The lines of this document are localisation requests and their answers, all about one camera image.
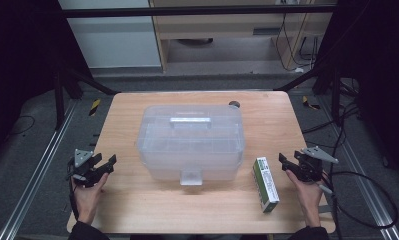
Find green white carton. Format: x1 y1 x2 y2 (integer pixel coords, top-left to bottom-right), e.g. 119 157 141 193
251 156 281 214

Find black metal stand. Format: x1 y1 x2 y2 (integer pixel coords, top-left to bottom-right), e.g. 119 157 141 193
272 62 343 127
52 66 119 132

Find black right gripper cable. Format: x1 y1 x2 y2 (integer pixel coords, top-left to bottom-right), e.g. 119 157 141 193
318 179 342 240

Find white cabinet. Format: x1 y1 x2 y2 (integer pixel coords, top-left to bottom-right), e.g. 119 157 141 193
57 0 163 70

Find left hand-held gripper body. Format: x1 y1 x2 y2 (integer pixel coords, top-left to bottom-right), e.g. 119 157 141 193
66 148 106 189

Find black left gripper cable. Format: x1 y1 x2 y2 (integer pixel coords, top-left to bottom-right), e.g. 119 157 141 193
66 159 80 222

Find person's right hand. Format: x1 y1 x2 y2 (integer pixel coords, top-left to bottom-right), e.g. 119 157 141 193
285 169 325 228

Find black horizontal bar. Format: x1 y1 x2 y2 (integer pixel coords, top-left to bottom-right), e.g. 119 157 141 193
61 4 337 19

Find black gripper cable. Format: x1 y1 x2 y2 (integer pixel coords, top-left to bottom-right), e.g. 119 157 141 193
318 179 342 240
66 159 80 222

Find person's left hand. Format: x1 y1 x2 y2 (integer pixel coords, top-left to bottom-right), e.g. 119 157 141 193
70 172 110 225

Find aluminium floor rail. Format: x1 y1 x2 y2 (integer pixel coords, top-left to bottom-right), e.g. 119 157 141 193
0 99 79 240
316 96 399 240

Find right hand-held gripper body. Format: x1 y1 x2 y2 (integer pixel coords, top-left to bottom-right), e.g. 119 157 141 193
293 146 339 183

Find light wooden desk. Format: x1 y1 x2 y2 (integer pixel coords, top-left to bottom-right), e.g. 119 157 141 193
148 0 338 73

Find black hanging desk cables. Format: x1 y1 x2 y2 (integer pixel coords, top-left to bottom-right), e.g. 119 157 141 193
275 12 319 73

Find clear plastic storage box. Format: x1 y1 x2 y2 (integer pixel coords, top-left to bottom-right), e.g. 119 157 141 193
136 104 247 187

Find black curtain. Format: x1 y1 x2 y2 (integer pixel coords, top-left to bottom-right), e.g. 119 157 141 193
0 0 92 164
315 0 399 184

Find black looped floor cable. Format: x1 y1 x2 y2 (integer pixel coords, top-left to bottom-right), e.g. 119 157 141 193
329 170 399 230

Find yellow black tape marker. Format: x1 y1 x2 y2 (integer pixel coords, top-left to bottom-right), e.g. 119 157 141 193
88 98 102 117
301 95 322 111

